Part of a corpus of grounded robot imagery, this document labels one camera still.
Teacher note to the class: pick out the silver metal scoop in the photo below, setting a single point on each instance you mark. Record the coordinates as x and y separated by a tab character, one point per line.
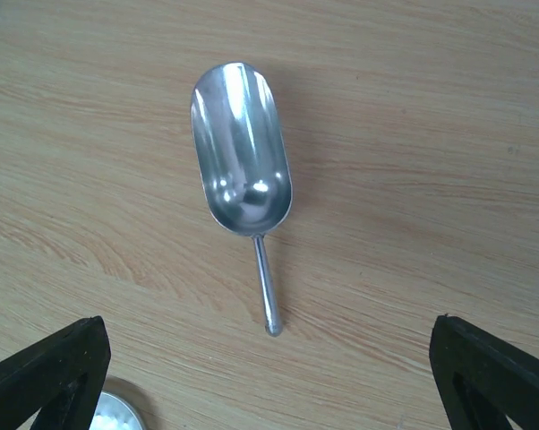
243	162

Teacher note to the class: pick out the silver metal jar lid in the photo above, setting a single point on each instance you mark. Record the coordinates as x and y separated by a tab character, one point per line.
114	413

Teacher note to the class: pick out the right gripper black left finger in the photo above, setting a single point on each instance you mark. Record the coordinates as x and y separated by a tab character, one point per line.
57	380

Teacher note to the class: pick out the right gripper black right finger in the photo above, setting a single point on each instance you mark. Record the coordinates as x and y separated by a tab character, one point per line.
484	382

